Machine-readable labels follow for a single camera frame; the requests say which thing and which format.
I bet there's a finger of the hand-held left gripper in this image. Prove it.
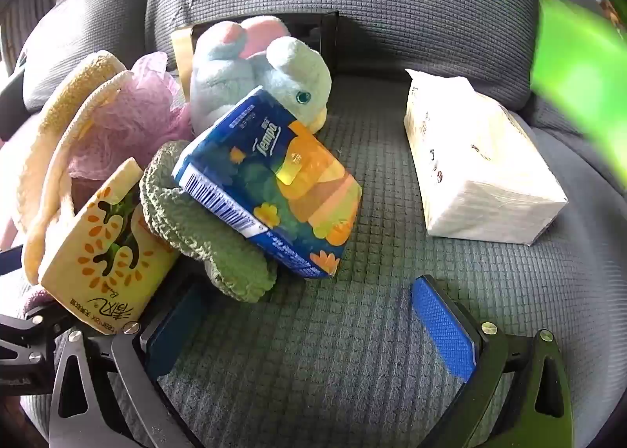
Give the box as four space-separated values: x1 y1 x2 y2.
0 312 56 384
0 245 26 278

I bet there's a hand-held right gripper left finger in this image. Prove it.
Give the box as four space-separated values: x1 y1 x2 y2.
49 276 207 448

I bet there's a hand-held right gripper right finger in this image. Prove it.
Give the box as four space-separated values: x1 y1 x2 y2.
410 274 575 448

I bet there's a yellow tree-print tissue packet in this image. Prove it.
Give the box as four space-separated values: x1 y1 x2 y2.
38 157 182 336

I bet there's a green knitted cloth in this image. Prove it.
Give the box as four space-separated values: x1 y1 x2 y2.
138 139 280 304

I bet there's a yellow knitted cloth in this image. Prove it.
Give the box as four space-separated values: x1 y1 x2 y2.
14 51 133 285

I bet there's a blue orange tissue pack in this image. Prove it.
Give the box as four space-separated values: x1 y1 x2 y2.
171 86 363 280

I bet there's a green box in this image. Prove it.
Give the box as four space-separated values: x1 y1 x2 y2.
531 0 627 175

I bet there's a white tissue pack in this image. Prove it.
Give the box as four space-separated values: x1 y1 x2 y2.
403 69 569 247

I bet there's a pink mesh bath sponge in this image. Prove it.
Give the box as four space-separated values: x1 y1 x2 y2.
66 52 194 179

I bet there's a blue plush toy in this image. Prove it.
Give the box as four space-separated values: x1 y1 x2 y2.
188 20 333 135

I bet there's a black box with gold side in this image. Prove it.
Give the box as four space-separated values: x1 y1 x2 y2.
171 11 340 87

